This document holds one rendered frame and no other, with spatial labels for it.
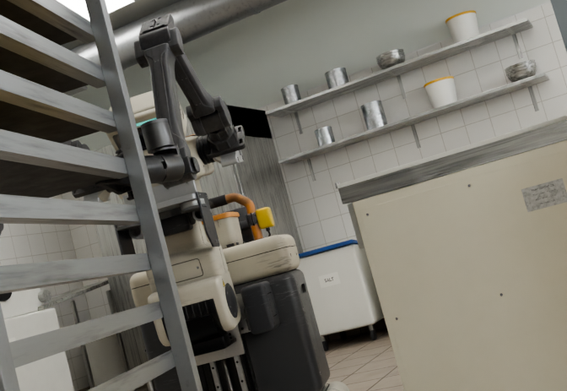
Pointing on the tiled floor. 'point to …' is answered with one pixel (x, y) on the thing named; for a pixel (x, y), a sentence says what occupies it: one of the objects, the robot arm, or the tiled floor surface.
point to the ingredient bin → (341, 289)
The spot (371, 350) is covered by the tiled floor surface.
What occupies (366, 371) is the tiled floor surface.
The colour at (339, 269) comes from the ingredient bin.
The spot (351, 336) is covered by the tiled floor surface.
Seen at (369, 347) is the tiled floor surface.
